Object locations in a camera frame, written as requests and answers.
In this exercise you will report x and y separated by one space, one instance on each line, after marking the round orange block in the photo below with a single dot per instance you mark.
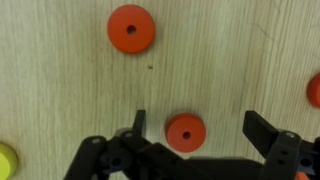
315 90
185 132
301 176
131 29

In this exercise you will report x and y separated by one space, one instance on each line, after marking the yellow block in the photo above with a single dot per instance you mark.
6 163

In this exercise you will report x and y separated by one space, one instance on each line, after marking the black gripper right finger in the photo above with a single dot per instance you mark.
283 150

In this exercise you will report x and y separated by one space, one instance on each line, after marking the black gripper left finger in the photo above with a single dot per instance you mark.
133 156

